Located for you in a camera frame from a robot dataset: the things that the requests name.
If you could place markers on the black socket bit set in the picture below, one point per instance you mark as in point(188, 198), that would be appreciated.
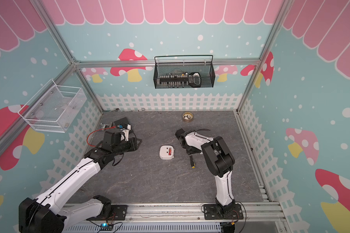
point(173, 81)

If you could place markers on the black wire mesh basket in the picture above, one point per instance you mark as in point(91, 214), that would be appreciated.
point(199, 66)

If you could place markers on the brown tape roll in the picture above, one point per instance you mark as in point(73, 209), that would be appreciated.
point(187, 117)

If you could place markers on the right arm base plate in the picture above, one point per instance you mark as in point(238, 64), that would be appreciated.
point(217, 212)

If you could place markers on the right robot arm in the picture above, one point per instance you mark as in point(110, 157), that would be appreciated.
point(219, 161)

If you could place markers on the white square alarm clock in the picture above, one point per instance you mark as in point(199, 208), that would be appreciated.
point(163, 152)

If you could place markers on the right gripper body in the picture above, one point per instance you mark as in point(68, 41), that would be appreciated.
point(192, 150)

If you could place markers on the metal clamp bracket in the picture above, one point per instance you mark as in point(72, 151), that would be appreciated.
point(106, 125)

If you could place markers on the white wire mesh basket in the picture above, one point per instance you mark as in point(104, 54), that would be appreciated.
point(53, 108)

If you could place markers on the black yellow screwdriver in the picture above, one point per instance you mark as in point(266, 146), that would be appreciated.
point(192, 161)

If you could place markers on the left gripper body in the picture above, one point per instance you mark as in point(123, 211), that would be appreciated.
point(130, 146)

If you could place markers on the black box device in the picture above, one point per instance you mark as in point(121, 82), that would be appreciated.
point(123, 121)

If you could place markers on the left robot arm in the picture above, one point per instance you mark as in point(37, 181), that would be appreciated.
point(47, 212)

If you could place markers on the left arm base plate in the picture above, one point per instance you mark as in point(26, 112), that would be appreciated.
point(113, 212)

